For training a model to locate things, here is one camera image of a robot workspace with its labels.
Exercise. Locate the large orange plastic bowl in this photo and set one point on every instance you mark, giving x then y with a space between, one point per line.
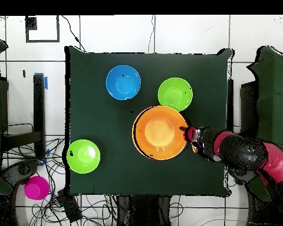
159 133

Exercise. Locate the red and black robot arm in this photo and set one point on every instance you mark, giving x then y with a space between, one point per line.
240 150

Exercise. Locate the green plastic bowl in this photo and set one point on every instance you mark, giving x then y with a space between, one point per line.
175 93
83 156

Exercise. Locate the black box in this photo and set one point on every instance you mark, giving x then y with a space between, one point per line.
4 103
248 106

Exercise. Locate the blue plastic bowl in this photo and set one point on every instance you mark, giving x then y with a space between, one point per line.
123 82

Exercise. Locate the dark green tablecloth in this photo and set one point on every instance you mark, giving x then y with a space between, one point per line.
96 106

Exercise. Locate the black power strip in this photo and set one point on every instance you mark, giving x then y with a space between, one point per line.
69 207

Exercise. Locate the black stand with blue tape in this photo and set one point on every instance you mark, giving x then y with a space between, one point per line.
39 106

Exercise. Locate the pink plastic cup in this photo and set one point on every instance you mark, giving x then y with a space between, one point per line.
36 187

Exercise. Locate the dark square floor frame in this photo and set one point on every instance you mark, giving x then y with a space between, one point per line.
30 23

